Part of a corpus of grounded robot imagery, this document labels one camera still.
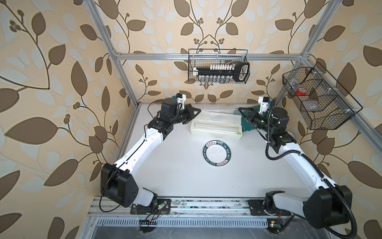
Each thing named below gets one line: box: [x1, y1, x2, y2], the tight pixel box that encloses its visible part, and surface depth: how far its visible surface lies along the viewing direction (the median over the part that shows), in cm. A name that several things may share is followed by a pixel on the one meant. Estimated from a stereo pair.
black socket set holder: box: [192, 61, 251, 83], surface depth 86 cm
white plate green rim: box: [202, 139, 232, 167], surface depth 95 cm
